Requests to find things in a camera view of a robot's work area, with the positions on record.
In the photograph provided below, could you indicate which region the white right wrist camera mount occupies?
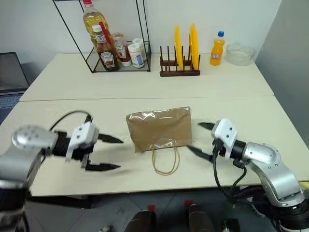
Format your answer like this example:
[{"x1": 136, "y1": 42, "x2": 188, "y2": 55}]
[{"x1": 211, "y1": 118, "x2": 239, "y2": 161}]

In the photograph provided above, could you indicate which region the dark rounded shape red cap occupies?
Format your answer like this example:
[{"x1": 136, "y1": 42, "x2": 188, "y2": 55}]
[
  {"x1": 184, "y1": 200, "x2": 216, "y2": 232},
  {"x1": 126, "y1": 204, "x2": 158, "y2": 232}
]

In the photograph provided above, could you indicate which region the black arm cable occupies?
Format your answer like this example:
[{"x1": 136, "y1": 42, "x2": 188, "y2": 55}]
[
  {"x1": 49, "y1": 110, "x2": 94, "y2": 132},
  {"x1": 211, "y1": 142, "x2": 248, "y2": 203}
]

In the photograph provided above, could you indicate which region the yellow plate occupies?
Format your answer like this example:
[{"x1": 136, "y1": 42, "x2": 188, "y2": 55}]
[
  {"x1": 188, "y1": 23, "x2": 201, "y2": 71},
  {"x1": 174, "y1": 24, "x2": 183, "y2": 72}
]

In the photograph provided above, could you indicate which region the white jar blue label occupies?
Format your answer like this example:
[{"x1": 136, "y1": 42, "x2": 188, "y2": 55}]
[{"x1": 127, "y1": 43, "x2": 146, "y2": 69}]

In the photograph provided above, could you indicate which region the dark glass ketchup bottle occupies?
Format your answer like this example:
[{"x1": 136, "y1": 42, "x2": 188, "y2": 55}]
[{"x1": 91, "y1": 25, "x2": 120, "y2": 72}]

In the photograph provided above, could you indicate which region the brown wooden dish rack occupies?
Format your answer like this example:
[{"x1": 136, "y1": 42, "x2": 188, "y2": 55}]
[{"x1": 159, "y1": 45, "x2": 202, "y2": 78}]

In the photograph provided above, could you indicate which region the black wire rack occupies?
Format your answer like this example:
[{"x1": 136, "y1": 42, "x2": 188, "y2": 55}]
[{"x1": 51, "y1": 0, "x2": 152, "y2": 73}]

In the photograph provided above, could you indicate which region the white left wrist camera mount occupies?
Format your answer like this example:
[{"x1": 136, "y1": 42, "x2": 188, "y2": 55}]
[{"x1": 64, "y1": 122, "x2": 100, "y2": 162}]

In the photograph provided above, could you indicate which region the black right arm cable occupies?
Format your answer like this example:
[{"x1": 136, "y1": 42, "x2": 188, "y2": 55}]
[{"x1": 211, "y1": 142, "x2": 248, "y2": 203}]

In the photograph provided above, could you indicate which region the brown paper bag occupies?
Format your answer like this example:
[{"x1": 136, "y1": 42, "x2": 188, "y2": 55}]
[{"x1": 125, "y1": 106, "x2": 193, "y2": 175}]

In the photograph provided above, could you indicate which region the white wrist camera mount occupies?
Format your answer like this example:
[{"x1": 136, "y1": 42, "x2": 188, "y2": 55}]
[
  {"x1": 211, "y1": 118, "x2": 239, "y2": 161},
  {"x1": 64, "y1": 122, "x2": 100, "y2": 162}
]

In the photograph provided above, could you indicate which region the red squeeze ketchup bottle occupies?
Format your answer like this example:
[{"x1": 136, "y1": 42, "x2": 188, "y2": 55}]
[{"x1": 112, "y1": 32, "x2": 132, "y2": 67}]

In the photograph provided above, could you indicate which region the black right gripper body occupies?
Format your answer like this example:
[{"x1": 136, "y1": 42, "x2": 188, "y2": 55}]
[{"x1": 211, "y1": 137, "x2": 227, "y2": 158}]

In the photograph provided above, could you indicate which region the yellow cooking oil bottle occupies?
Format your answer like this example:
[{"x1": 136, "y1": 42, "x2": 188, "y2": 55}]
[{"x1": 82, "y1": 0, "x2": 114, "y2": 49}]

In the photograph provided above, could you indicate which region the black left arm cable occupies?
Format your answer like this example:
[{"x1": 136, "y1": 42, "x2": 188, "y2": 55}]
[{"x1": 49, "y1": 110, "x2": 94, "y2": 132}]

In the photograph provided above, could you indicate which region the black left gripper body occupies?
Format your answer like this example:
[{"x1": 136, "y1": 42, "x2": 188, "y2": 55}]
[{"x1": 70, "y1": 142, "x2": 96, "y2": 169}]

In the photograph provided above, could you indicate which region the white plastic jar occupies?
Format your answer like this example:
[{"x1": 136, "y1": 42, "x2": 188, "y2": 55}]
[{"x1": 132, "y1": 38, "x2": 148, "y2": 61}]

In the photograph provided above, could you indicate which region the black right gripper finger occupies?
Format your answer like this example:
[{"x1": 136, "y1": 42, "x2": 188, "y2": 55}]
[
  {"x1": 197, "y1": 122, "x2": 217, "y2": 131},
  {"x1": 186, "y1": 145, "x2": 215, "y2": 162}
]

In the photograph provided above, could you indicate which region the orange soda bottle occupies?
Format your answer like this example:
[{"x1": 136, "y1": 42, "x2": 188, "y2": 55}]
[{"x1": 209, "y1": 30, "x2": 226, "y2": 67}]

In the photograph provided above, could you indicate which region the clear glass bowl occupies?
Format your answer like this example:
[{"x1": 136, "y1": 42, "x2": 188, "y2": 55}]
[{"x1": 225, "y1": 42, "x2": 256, "y2": 66}]

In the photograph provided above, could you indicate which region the grey laptop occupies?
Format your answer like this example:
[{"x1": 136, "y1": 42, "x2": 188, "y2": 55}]
[{"x1": 0, "y1": 51, "x2": 30, "y2": 122}]

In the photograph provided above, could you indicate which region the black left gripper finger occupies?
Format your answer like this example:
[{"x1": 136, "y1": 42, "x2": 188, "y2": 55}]
[
  {"x1": 97, "y1": 132, "x2": 125, "y2": 145},
  {"x1": 85, "y1": 163, "x2": 121, "y2": 173}
]

